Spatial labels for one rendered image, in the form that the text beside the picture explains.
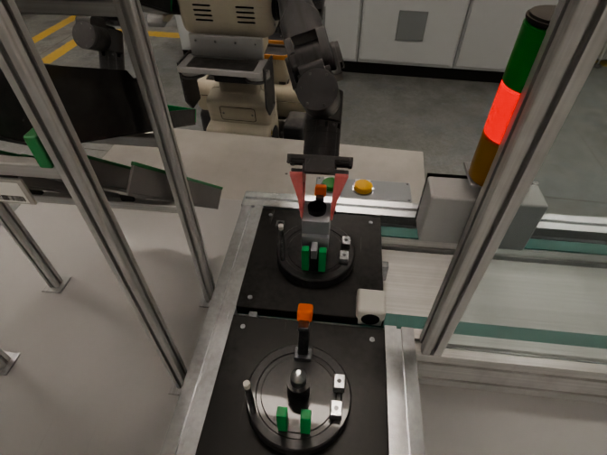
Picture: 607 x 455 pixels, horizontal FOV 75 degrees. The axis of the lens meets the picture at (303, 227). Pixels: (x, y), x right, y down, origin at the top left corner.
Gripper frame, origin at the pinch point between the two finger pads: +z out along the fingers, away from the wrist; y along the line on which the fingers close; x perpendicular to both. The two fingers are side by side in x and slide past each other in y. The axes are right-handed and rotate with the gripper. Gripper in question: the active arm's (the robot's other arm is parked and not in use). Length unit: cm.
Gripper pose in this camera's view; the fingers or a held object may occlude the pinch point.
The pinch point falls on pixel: (316, 214)
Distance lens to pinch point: 64.0
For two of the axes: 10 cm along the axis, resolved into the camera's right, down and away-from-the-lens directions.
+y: 9.9, 0.7, -0.8
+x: 0.9, -0.7, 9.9
